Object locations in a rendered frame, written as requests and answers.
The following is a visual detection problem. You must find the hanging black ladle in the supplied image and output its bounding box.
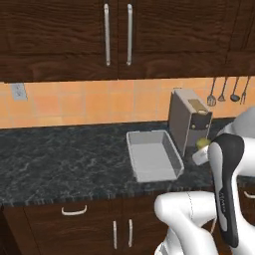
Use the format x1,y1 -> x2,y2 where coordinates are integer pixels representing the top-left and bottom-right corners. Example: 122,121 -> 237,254
229,77 -> 241,103

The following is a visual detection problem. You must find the dark wood wall cupboard door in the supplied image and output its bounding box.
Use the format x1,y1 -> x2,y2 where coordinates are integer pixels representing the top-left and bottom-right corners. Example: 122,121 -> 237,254
117,0 -> 242,81
225,0 -> 255,78
0,0 -> 119,84

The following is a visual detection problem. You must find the yellow-green potato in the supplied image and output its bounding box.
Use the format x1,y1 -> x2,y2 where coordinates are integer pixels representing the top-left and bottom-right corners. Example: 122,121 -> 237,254
196,137 -> 212,151

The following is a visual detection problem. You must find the dark wood drawer front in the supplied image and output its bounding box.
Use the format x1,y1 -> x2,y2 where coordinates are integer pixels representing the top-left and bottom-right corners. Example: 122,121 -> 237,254
237,181 -> 255,227
22,198 -> 125,230

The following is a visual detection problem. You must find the silver cupboard door handle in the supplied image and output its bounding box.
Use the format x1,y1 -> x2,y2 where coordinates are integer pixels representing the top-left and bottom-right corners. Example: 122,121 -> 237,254
103,3 -> 112,67
126,3 -> 133,67

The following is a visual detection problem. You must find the hanging small spatula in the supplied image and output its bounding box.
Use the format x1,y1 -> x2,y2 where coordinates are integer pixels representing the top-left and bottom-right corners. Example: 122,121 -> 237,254
217,77 -> 229,103

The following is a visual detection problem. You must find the dark wood base cupboard door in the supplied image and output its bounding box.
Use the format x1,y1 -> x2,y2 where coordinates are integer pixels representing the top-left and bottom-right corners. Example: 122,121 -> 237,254
24,225 -> 125,255
122,194 -> 173,255

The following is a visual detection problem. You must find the hanging meat fork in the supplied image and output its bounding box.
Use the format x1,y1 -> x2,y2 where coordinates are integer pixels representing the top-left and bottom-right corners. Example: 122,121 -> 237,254
240,76 -> 251,106

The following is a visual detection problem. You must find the hanging slotted spatula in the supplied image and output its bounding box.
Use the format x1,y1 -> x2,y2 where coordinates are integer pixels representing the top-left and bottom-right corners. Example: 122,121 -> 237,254
206,77 -> 218,108

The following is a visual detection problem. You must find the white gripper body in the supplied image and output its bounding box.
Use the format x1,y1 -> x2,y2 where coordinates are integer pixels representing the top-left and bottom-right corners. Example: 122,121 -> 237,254
191,147 -> 212,166

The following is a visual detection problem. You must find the white base cupboard handle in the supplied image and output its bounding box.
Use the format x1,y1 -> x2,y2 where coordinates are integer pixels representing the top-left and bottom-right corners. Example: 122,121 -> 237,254
127,218 -> 133,248
112,220 -> 119,250

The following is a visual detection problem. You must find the grey coffee machine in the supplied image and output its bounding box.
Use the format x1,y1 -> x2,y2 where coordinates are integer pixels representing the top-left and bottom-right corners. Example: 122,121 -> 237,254
168,88 -> 213,157

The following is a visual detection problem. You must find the grey plastic tupperware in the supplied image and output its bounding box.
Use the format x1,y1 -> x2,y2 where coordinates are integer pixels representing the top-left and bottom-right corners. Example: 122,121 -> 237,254
126,129 -> 185,183

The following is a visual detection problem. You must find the grey wall socket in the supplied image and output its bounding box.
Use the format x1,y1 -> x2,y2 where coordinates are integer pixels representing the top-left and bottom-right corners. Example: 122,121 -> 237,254
10,82 -> 29,102

